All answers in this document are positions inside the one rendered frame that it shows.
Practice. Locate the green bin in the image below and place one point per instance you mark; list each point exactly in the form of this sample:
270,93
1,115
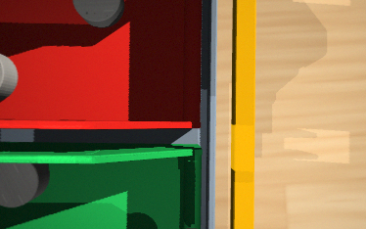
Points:
109,186

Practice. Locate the yellow bar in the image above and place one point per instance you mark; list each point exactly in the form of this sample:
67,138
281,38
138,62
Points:
242,114

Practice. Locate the red open bin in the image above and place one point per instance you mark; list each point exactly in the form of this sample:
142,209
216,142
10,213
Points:
144,72

